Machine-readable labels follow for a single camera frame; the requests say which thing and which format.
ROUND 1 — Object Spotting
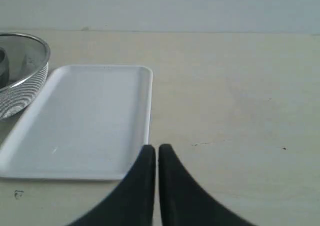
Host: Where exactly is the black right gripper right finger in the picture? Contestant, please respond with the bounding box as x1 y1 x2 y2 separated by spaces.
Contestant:
158 144 253 225

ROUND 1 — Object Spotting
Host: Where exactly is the small stainless steel bowl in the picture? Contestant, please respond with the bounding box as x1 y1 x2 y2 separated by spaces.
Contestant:
0 48 10 80

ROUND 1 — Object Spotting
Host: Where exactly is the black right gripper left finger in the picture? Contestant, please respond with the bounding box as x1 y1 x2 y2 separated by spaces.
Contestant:
70 145 156 225

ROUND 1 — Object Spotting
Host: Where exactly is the white rectangular plastic tray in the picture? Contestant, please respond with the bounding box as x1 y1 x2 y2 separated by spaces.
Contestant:
0 65 153 180

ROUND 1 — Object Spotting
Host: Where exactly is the steel mesh strainer bowl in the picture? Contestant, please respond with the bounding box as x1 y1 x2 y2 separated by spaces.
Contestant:
0 32 51 120

